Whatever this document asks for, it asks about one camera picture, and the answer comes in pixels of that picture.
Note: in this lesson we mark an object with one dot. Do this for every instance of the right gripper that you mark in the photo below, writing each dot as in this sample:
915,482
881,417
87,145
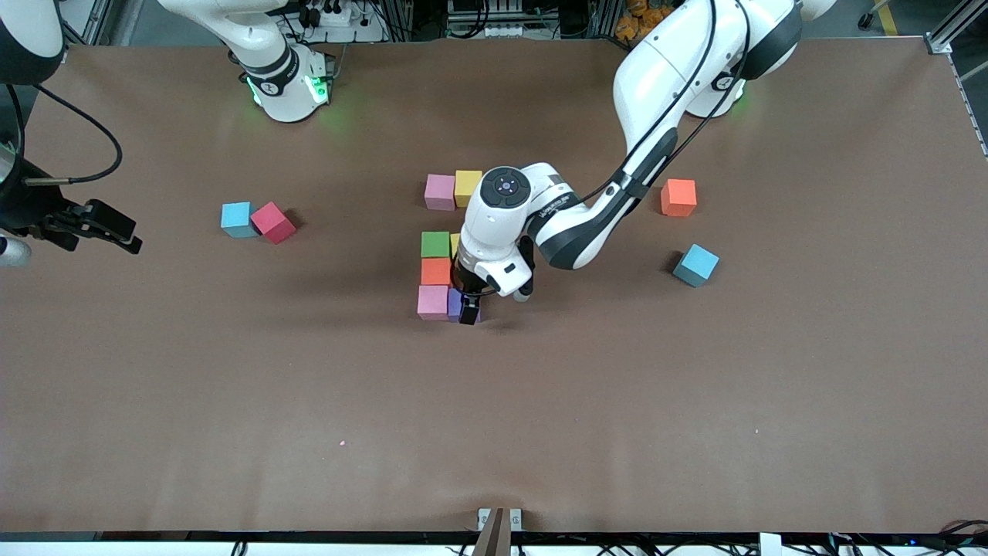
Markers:
29,210

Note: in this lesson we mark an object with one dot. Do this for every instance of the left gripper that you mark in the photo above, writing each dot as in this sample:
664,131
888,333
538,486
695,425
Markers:
465,299

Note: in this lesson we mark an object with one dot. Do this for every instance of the purple foam cube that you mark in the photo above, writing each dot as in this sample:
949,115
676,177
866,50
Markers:
455,306

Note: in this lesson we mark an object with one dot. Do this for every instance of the pink foam cube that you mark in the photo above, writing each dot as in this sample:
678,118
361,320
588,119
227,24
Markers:
440,191
432,303

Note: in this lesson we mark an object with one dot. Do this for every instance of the orange foam cube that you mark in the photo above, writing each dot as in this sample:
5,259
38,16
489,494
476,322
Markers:
436,272
678,198

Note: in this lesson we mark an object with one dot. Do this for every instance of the yellow foam cube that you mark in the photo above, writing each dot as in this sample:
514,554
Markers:
465,185
455,245

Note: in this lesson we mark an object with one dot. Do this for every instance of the green foam cube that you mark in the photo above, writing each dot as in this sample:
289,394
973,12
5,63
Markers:
436,244

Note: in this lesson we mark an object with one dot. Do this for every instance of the blue foam cube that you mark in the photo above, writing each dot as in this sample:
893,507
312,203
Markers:
237,219
696,265

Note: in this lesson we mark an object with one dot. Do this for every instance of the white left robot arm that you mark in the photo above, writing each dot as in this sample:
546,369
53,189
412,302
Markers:
671,69

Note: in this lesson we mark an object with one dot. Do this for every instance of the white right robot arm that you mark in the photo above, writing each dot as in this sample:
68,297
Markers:
270,69

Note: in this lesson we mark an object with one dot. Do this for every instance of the red foam cube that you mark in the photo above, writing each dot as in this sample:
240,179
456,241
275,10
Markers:
272,222

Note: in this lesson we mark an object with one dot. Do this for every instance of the silver equipment rack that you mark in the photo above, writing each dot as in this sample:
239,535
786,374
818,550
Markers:
494,15

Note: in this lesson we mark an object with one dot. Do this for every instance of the white power strip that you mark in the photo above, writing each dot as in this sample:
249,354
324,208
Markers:
332,14

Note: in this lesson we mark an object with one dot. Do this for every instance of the bag of orange fruit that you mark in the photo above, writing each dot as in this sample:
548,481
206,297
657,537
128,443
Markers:
641,19

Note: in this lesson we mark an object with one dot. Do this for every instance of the aluminium frame profile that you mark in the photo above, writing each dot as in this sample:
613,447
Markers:
938,42
89,19

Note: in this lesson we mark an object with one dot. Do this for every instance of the metal table edge bracket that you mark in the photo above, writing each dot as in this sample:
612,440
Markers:
499,529

